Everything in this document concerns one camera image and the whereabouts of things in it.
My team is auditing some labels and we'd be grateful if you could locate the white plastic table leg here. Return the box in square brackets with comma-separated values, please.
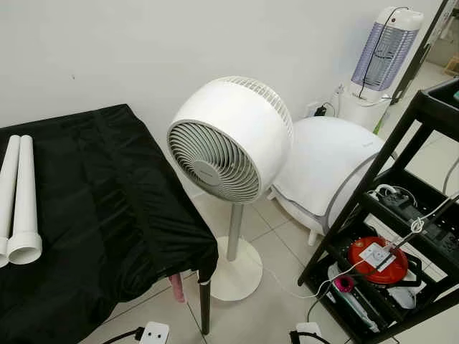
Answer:
[0, 135, 20, 269]
[7, 135, 43, 266]

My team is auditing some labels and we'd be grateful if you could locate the black power strip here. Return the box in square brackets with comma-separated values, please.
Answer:
[373, 188, 459, 262]

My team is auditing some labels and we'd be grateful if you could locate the black shelf rack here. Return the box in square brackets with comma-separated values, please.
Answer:
[298, 77, 459, 344]

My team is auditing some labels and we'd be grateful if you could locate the white tower insect zapper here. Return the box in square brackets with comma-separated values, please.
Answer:
[337, 6, 425, 133]

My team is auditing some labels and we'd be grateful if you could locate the pink hair dryer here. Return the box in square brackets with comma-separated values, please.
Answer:
[327, 262, 381, 334]

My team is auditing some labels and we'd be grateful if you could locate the black table leg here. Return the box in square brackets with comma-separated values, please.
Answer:
[199, 276, 213, 336]

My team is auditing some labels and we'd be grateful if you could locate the small pink cylinder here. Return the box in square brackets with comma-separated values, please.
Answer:
[169, 274, 186, 304]

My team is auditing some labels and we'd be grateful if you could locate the white floor power strip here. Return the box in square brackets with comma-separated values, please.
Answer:
[138, 321, 171, 344]

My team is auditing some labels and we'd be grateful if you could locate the black table cloth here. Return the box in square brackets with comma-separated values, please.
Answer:
[0, 104, 219, 344]

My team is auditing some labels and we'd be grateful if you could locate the thin grey looped cable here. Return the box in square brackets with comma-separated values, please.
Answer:
[387, 193, 459, 252]

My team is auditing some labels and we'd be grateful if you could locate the black slanted frame bar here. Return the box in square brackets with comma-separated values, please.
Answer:
[391, 0, 458, 105]

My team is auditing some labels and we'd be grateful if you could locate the white wall socket black plug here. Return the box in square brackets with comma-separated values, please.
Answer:
[307, 100, 338, 119]

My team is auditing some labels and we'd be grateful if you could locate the white pedestal fan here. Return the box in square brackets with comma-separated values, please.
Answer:
[166, 76, 295, 302]

